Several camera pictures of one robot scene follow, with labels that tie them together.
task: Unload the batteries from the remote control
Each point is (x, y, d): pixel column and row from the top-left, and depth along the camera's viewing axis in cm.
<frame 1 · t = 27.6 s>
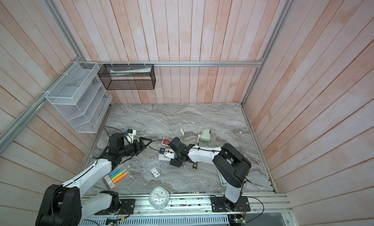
left hand: (149, 146, 83), fingers open
right hand: (174, 154, 92), fingers open
white remote control: (161, 157, 92), on the table
mint green pencil sharpener: (205, 137, 97), point 5 cm above the table
pack of coloured highlighters: (113, 178, 83), on the table
small white red card: (155, 172, 85), point 2 cm above the table

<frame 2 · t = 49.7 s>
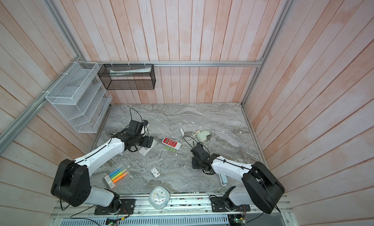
left hand: (144, 141, 89), fingers open
right hand: (195, 161, 90), fingers open
white remote control: (144, 150, 94), point 2 cm above the table
mint green pencil sharpener: (202, 136, 98), point 5 cm above the table
green battery: (167, 148, 97), on the table
the other named things where they were.

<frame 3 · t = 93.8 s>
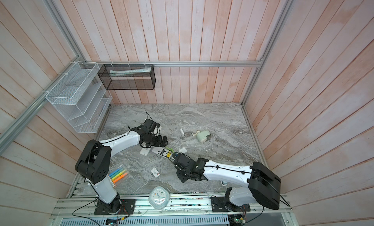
left hand: (161, 145, 92), fingers open
right hand: (180, 172, 82), fingers open
white battery cover: (183, 150, 97), on the table
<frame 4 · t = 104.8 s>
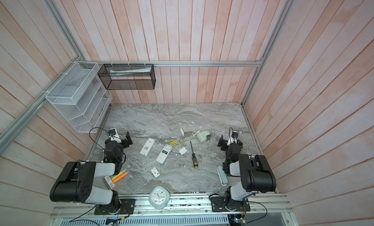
left hand: (121, 135, 91), fingers open
right hand: (229, 136, 92), fingers open
green battery: (183, 143, 99), on the table
black yellow handled screwdriver: (195, 160, 90), point 2 cm above the table
the other named things where they were.

